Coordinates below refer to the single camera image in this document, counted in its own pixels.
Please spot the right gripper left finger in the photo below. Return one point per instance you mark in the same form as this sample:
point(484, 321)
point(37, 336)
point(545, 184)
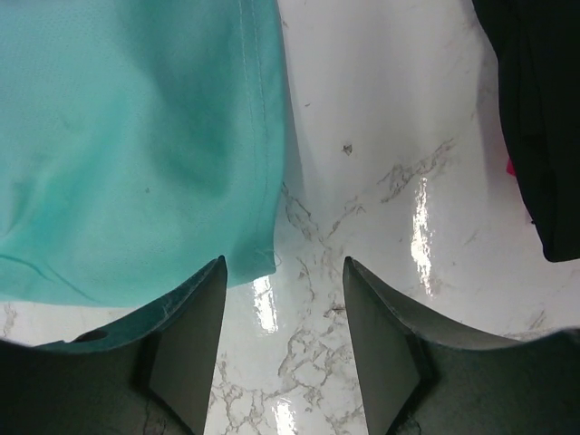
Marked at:
point(149, 372)

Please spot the teal t shirt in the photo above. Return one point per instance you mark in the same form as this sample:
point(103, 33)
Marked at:
point(139, 141)

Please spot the magenta folded t shirt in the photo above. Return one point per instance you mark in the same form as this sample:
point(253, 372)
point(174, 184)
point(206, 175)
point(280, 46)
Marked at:
point(510, 169)

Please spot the black folded t shirt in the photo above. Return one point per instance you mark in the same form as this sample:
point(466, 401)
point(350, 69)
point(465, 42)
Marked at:
point(537, 47)

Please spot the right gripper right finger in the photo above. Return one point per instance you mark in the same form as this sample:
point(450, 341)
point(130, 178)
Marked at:
point(421, 372)

